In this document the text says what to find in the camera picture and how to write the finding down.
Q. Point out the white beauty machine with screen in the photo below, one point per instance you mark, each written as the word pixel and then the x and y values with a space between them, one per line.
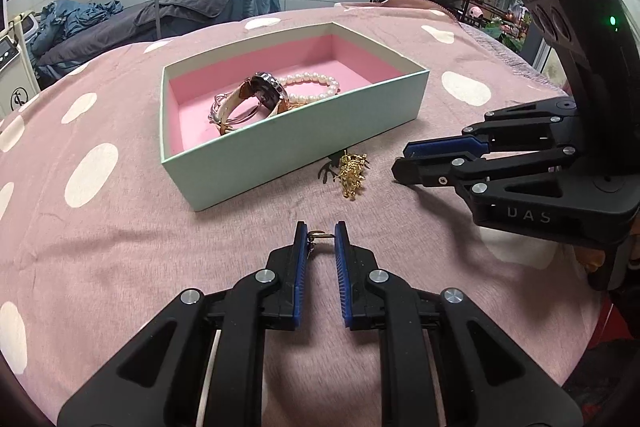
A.
pixel 15 97

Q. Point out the person's right hand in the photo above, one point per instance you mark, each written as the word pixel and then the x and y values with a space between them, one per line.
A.
pixel 594 261

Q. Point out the pink round toy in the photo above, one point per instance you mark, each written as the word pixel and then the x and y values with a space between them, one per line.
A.
pixel 475 12

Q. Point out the dark massage bed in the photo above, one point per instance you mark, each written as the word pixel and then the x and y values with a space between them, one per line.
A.
pixel 100 42

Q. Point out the gold brooch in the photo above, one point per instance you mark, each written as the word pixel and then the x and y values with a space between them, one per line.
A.
pixel 350 177

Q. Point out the mint green box pink lining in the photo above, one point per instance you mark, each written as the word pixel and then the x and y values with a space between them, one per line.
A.
pixel 250 167

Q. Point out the green potted plant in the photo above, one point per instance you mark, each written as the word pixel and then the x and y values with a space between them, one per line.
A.
pixel 505 34

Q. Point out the crumpled blue blanket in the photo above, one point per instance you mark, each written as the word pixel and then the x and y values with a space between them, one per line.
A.
pixel 70 19

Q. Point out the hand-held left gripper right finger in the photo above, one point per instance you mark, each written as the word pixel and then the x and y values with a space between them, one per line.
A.
pixel 341 277

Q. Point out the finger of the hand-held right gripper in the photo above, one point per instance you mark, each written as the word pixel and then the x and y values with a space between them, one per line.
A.
pixel 425 172
pixel 440 148

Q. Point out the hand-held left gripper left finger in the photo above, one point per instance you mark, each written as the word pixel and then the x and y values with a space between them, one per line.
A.
pixel 299 277

